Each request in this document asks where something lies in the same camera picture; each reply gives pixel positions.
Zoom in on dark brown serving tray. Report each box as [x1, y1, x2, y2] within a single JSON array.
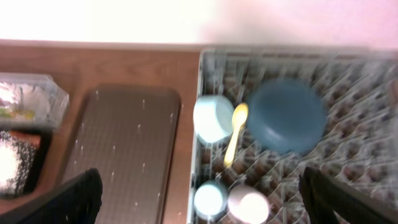
[[62, 84, 180, 224]]

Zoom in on black waste tray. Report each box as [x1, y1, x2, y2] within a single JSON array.
[[1, 129, 52, 200]]

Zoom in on white paper waste in bin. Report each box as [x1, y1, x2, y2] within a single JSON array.
[[1, 82, 46, 110]]

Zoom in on grey dishwasher rack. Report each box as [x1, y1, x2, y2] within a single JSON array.
[[189, 49, 397, 223]]

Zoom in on dark blue plate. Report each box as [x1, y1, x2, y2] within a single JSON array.
[[246, 78, 327, 154]]

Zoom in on light blue bowl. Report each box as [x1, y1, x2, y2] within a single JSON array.
[[193, 95, 234, 144]]

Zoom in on pink cup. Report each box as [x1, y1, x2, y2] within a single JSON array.
[[228, 185, 270, 224]]

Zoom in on clear plastic bin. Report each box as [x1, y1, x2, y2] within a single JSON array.
[[1, 72, 69, 131]]

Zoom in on yellow plastic spoon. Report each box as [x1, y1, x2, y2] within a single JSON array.
[[223, 103, 249, 167]]

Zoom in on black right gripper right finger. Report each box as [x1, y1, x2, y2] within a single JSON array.
[[298, 167, 397, 224]]

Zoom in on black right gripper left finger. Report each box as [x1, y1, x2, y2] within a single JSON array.
[[1, 168, 103, 224]]

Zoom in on spilled rice pile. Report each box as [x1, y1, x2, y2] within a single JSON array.
[[1, 131, 39, 198]]

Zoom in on orange carrot piece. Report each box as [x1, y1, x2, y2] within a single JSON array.
[[9, 131, 40, 148]]

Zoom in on blue cup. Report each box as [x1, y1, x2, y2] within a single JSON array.
[[193, 180, 228, 220]]

